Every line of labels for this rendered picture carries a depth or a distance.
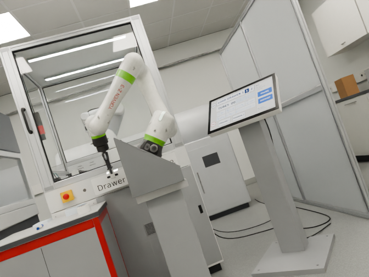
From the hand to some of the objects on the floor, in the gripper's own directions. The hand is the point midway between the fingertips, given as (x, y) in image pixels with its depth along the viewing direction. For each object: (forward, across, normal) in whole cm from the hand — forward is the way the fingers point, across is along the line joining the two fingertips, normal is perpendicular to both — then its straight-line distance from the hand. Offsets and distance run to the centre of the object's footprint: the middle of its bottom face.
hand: (111, 173), depth 207 cm
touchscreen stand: (+83, +42, +96) cm, 134 cm away
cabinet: (+108, -28, +4) cm, 112 cm away
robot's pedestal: (+75, +63, +25) cm, 101 cm away
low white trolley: (+82, +46, -41) cm, 102 cm away
